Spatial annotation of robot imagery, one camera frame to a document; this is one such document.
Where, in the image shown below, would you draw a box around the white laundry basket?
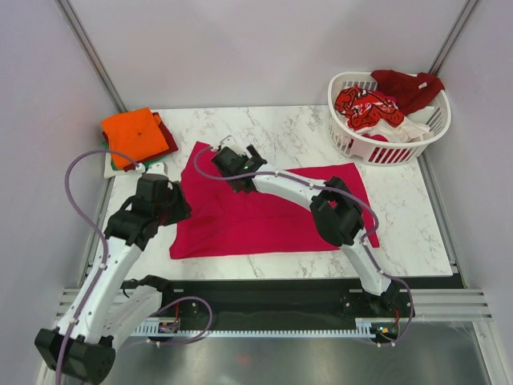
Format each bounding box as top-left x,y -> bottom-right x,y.
327,72 -> 451,165

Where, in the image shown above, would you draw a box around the aluminium frame rail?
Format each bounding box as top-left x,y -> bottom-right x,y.
55,288 -> 492,321

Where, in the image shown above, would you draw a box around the folded orange t-shirt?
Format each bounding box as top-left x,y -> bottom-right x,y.
101,107 -> 170,163

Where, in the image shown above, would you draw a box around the pink t-shirt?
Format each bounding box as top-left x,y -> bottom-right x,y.
168,140 -> 380,261

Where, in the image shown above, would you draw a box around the red patterned white t-shirt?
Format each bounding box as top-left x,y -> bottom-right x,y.
333,86 -> 432,144

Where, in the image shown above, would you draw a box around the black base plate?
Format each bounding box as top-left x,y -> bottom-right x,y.
121,275 -> 415,332

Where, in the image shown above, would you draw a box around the white slotted cable duct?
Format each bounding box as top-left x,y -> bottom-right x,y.
130,318 -> 398,338

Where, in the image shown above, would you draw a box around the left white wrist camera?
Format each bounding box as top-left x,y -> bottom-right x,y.
135,162 -> 168,176

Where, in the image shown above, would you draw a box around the dark red t-shirt in basket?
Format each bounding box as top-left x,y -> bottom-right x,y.
370,70 -> 445,115

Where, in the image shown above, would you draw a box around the folded green t-shirt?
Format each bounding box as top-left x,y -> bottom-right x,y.
103,153 -> 164,179

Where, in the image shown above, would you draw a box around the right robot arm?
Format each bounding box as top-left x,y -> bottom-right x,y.
212,147 -> 400,316

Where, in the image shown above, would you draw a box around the folded dark red t-shirt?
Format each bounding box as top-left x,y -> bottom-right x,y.
139,112 -> 179,167

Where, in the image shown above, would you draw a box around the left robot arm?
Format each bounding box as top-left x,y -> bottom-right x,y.
34,173 -> 192,384

